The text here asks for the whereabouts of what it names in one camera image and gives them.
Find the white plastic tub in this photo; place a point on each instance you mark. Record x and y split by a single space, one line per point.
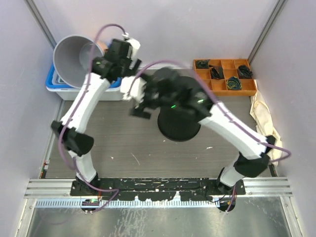
69 93

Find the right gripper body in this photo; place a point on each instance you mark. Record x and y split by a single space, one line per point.
152 99

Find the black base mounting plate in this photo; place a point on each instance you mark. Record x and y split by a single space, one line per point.
154 189

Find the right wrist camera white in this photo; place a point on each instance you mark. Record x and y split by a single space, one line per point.
131 89

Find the orange plastic container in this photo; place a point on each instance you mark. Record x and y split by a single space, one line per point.
102 46

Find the large black container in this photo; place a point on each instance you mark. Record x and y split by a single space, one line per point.
181 123

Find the blue plastic basket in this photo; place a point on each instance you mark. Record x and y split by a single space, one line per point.
54 82

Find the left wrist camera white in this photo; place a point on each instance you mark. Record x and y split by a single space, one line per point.
134 46

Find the cream cloth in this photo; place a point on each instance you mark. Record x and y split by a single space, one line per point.
260 112

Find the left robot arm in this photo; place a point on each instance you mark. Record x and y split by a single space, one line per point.
70 130

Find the blue yellow part in tray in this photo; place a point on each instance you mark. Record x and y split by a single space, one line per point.
233 83

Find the black part in tray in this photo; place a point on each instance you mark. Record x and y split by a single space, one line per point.
202 64

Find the orange compartment tray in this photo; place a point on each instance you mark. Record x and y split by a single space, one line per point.
222 69

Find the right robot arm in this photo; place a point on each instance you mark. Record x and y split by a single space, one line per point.
253 148

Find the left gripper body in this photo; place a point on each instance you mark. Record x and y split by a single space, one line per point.
125 70

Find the grey plastic container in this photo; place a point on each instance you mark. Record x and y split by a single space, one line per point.
71 58

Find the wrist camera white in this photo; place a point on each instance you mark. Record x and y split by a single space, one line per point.
131 89
134 46

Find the aluminium rail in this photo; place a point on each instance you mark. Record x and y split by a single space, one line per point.
56 193

